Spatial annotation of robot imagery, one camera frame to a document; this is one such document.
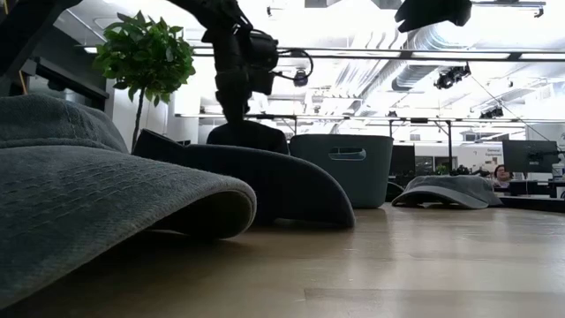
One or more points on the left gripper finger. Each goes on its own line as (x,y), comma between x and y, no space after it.
(232,110)

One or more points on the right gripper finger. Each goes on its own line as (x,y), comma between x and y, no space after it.
(408,17)

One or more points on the blue denim cap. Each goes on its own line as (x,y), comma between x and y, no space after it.
(287,185)

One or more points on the dark grey cap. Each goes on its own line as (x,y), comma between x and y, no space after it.
(88,185)

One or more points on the light grey cap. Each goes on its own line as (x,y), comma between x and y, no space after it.
(450,190)

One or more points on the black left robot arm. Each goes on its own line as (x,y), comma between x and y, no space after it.
(207,15)

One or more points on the green leafy plant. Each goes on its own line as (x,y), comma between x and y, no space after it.
(145,57)

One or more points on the black ceiling fixture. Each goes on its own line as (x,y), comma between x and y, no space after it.
(492,112)

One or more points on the teal plastic bin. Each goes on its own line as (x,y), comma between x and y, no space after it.
(344,185)

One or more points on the dark computer monitor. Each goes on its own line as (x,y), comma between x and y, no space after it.
(401,159)
(529,156)

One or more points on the person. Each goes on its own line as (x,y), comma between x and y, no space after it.
(502,174)

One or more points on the dark office desk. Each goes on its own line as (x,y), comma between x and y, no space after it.
(529,203)

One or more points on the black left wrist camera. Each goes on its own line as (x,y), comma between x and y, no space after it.
(262,53)

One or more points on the black overhead camera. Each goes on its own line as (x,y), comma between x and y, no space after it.
(450,77)

